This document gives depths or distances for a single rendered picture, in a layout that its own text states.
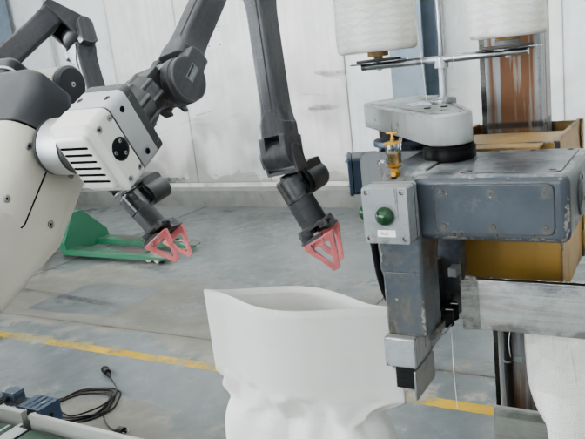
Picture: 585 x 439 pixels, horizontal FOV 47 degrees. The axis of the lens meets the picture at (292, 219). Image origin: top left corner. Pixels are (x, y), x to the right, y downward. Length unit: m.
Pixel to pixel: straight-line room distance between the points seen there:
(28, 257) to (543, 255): 0.92
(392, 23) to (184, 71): 0.44
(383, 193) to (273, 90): 0.41
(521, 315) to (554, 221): 0.28
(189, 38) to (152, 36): 6.90
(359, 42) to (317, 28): 5.57
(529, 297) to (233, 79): 6.42
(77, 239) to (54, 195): 5.48
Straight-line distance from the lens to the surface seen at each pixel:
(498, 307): 1.28
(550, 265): 1.37
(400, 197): 1.04
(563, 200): 1.04
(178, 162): 8.10
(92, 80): 1.76
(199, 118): 7.81
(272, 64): 1.38
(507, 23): 1.30
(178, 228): 1.72
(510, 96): 1.53
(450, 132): 1.17
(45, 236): 1.14
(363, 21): 1.37
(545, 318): 1.27
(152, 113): 1.10
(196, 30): 1.24
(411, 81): 6.09
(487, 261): 1.40
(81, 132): 1.01
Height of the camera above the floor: 1.53
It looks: 13 degrees down
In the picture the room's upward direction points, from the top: 7 degrees counter-clockwise
